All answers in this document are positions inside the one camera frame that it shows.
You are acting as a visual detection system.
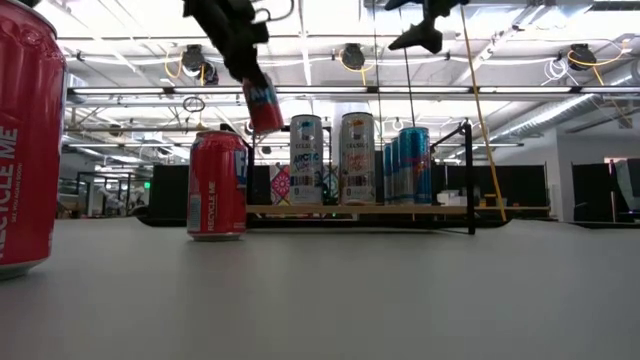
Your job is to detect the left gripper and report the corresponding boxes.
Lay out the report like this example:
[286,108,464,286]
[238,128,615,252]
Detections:
[182,0,271,85]

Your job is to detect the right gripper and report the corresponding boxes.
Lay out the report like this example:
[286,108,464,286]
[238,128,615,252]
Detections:
[383,0,471,55]

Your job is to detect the red Fanta strawberry can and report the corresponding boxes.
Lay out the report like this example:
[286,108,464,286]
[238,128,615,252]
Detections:
[0,0,69,281]
[186,129,250,242]
[242,73,285,136]

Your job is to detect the black-top white Celsius can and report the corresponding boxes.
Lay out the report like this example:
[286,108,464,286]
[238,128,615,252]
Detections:
[289,113,324,206]
[339,111,377,206]

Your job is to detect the black partition panel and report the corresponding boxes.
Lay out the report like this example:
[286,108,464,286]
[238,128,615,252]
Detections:
[424,162,550,219]
[571,162,619,224]
[143,163,291,227]

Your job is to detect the white boxes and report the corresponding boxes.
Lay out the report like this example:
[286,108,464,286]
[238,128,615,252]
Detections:
[436,188,470,207]

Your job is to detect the black ceiling cable reel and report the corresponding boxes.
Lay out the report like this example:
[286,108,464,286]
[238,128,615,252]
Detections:
[335,42,376,86]
[164,43,221,86]
[542,34,636,86]

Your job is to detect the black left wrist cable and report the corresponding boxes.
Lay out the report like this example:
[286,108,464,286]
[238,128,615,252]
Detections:
[252,0,297,25]

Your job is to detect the hanging black cable loop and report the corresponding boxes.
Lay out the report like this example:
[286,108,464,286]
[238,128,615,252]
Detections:
[182,95,207,114]

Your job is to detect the yellow extension cable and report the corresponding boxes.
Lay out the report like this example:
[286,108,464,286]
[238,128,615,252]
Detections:
[457,0,509,224]

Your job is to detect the black metal rack frame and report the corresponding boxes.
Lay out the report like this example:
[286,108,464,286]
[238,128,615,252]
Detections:
[76,171,152,217]

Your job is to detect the silver ventilation duct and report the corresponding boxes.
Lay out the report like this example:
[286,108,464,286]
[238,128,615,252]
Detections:
[492,59,640,146]

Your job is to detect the wooden shelf with black frame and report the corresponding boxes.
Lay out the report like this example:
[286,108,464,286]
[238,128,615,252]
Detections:
[221,118,489,235]

